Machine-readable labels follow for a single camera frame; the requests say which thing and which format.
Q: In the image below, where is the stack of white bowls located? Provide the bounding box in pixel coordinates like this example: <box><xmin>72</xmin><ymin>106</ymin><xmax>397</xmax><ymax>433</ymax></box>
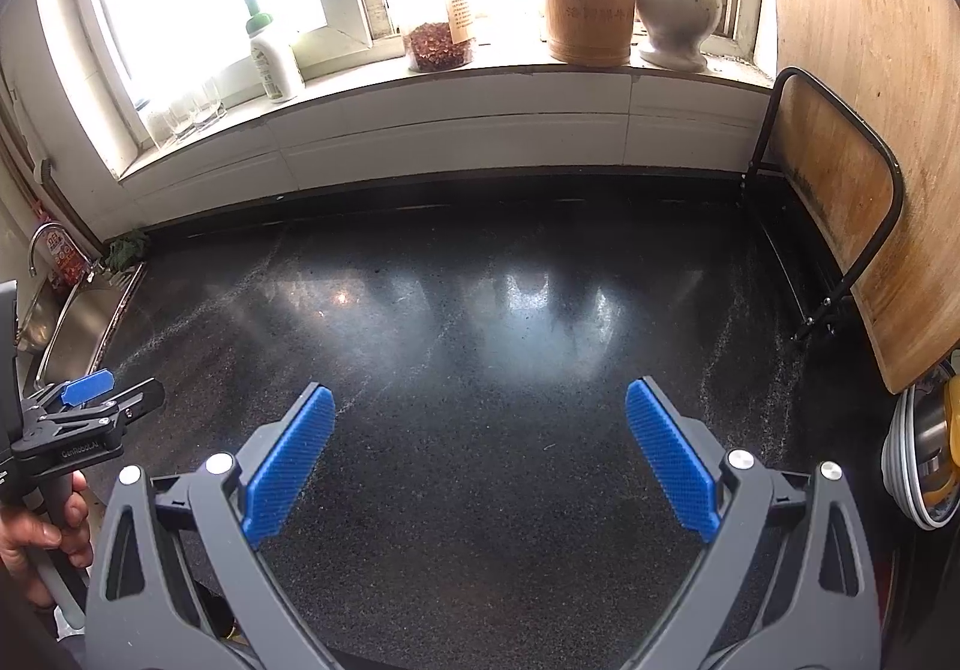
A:
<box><xmin>881</xmin><ymin>377</ymin><xmax>960</xmax><ymax>530</ymax></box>

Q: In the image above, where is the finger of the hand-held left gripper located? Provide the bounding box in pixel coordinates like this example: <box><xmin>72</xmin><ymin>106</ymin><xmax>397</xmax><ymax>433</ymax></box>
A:
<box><xmin>22</xmin><ymin>371</ymin><xmax>116</xmax><ymax>423</ymax></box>
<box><xmin>34</xmin><ymin>377</ymin><xmax>167</xmax><ymax>442</ymax></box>

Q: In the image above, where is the white stone mortar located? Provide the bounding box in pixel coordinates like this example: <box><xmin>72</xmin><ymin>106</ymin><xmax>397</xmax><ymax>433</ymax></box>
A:
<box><xmin>636</xmin><ymin>0</ymin><xmax>725</xmax><ymax>73</ymax></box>

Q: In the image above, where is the person's left hand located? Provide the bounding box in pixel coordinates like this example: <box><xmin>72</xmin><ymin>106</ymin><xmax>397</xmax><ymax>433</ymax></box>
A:
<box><xmin>0</xmin><ymin>471</ymin><xmax>96</xmax><ymax>612</ymax></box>

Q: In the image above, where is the small wooden board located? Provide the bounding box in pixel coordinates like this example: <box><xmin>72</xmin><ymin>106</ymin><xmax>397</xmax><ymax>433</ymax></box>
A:
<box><xmin>772</xmin><ymin>81</ymin><xmax>897</xmax><ymax>300</ymax></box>

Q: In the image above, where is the green rag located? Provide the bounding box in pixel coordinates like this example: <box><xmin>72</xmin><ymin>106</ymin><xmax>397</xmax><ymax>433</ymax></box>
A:
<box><xmin>105</xmin><ymin>229</ymin><xmax>151</xmax><ymax>274</ymax></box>

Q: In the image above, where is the stainless steel sink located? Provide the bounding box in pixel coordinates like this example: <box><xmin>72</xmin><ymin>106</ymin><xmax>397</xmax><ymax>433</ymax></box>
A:
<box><xmin>15</xmin><ymin>261</ymin><xmax>147</xmax><ymax>390</ymax></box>

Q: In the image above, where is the white pump bottle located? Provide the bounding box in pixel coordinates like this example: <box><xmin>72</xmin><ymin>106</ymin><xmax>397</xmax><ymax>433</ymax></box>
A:
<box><xmin>240</xmin><ymin>0</ymin><xmax>306</xmax><ymax>105</ymax></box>

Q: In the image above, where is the bamboo utensil holder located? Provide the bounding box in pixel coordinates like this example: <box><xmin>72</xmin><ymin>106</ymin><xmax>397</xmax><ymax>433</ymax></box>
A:
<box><xmin>541</xmin><ymin>0</ymin><xmax>638</xmax><ymax>67</ymax></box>

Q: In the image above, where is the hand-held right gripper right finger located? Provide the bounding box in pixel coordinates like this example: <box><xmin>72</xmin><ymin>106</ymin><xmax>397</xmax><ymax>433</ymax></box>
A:
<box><xmin>626</xmin><ymin>376</ymin><xmax>880</xmax><ymax>670</ymax></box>

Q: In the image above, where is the red printed packet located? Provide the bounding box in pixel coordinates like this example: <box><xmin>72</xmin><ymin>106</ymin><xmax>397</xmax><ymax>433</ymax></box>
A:
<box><xmin>41</xmin><ymin>227</ymin><xmax>89</xmax><ymax>287</ymax></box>

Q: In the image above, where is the chrome faucet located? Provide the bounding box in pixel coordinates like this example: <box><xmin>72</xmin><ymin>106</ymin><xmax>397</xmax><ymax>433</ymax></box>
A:
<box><xmin>28</xmin><ymin>222</ymin><xmax>68</xmax><ymax>277</ymax></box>

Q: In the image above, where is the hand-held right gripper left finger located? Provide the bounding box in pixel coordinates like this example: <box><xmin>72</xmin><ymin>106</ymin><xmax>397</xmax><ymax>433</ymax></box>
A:
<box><xmin>84</xmin><ymin>383</ymin><xmax>357</xmax><ymax>670</ymax></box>

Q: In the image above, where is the clear drinking glass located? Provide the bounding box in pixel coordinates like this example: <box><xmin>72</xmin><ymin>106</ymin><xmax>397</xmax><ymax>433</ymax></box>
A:
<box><xmin>184</xmin><ymin>86</ymin><xmax>215</xmax><ymax>133</ymax></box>
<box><xmin>166</xmin><ymin>96</ymin><xmax>197</xmax><ymax>142</ymax></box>
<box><xmin>199</xmin><ymin>76</ymin><xmax>227</xmax><ymax>122</ymax></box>

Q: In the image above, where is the jar of dried chili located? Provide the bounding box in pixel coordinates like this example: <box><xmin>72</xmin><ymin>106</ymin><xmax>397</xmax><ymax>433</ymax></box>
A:
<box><xmin>403</xmin><ymin>0</ymin><xmax>477</xmax><ymax>73</ymax></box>

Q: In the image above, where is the large wooden cutting board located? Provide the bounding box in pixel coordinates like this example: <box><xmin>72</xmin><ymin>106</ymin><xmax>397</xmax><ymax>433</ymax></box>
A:
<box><xmin>769</xmin><ymin>0</ymin><xmax>960</xmax><ymax>395</ymax></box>

